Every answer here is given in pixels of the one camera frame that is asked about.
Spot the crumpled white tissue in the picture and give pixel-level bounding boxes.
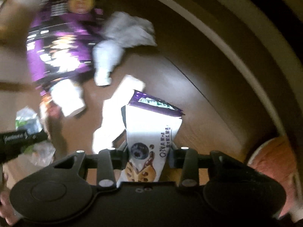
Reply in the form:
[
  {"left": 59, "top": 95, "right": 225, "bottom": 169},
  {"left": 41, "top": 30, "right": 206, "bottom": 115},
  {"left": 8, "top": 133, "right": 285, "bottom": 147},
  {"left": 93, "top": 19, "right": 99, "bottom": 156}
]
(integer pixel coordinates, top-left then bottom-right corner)
[{"left": 92, "top": 11, "right": 157, "bottom": 86}]

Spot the white flat paper wrapper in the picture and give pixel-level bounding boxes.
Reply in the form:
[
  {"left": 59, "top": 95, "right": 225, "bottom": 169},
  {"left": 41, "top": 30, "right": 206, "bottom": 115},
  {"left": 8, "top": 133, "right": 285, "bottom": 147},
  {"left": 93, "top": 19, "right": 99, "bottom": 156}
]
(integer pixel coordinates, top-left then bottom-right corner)
[{"left": 92, "top": 75, "right": 145, "bottom": 154}]

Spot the person's right hand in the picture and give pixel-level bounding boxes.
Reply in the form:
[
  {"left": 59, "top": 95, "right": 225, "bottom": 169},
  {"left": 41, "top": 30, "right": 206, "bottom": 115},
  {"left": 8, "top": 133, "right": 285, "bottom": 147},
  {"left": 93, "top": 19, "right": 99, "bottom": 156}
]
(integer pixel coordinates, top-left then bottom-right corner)
[{"left": 247, "top": 136, "right": 297, "bottom": 217}]

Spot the white paper piece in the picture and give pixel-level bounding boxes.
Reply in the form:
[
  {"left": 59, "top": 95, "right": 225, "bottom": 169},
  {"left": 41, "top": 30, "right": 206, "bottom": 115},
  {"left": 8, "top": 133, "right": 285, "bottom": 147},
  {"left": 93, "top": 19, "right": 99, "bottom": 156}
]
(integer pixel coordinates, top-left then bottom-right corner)
[{"left": 50, "top": 79, "right": 86, "bottom": 117}]

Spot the person's left hand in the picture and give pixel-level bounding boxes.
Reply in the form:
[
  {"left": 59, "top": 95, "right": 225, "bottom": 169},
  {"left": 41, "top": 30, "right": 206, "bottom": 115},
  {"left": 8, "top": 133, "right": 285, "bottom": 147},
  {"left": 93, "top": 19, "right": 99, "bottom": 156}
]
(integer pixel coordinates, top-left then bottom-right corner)
[{"left": 0, "top": 172, "right": 24, "bottom": 226}]

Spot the clear green-blue plastic wrapper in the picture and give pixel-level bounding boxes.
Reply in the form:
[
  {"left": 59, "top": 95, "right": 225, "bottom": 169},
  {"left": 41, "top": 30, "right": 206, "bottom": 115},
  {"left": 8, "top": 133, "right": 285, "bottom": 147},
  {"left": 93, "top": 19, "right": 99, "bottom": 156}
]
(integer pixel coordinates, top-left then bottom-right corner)
[{"left": 15, "top": 107, "right": 55, "bottom": 167}]

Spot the purple snack bag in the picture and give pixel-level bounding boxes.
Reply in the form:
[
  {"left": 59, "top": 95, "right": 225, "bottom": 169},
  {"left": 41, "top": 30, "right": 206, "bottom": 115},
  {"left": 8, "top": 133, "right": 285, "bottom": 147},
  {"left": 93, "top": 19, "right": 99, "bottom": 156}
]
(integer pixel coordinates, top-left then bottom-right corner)
[{"left": 26, "top": 0, "right": 104, "bottom": 95}]

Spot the white blueberry cookie wrapper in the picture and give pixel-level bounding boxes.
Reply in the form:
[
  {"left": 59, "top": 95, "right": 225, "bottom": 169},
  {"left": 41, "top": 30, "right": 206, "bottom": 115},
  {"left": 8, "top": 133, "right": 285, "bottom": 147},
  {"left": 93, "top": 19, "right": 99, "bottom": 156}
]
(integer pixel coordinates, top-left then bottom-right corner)
[{"left": 118, "top": 90, "right": 183, "bottom": 183}]

